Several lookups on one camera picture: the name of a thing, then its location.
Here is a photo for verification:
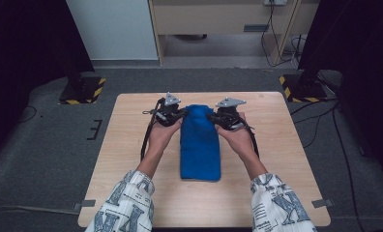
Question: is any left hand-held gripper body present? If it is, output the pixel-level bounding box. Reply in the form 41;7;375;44
143;92;182;128

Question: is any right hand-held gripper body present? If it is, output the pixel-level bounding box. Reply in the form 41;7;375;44
216;96;248;131

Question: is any blue towel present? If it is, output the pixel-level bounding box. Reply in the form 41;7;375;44
179;103;221;183

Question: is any person's left hand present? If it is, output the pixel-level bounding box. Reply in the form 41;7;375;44
147;117;184;153

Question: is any person's right hand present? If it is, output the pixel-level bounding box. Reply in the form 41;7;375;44
215;112;255;159

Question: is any black stand with striped base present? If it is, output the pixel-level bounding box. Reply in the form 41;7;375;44
58;69;106;105
279;47;329;103

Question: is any light wooden desk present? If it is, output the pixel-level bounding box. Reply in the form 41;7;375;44
147;0;321;67

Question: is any white cabinet panel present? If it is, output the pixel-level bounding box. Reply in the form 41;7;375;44
65;0;159;61

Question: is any grey tape piece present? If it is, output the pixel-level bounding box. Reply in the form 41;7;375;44
310;198;335;209
73;199;97;213

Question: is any black curtain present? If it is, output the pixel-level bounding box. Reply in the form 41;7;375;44
297;0;383;177
0;0;96;165

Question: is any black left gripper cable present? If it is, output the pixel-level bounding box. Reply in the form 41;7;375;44
140;97;165;162

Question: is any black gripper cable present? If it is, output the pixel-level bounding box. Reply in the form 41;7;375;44
241;116;261;160
140;97;165;162

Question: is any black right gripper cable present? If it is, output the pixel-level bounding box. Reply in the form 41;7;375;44
241;116;261;160

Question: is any black power cable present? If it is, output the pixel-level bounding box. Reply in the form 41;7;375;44
260;2;298;69

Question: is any long black floor cable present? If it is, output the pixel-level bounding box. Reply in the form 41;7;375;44
332;105;359;232

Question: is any thin black floor cable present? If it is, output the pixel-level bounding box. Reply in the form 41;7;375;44
18;105;38;124

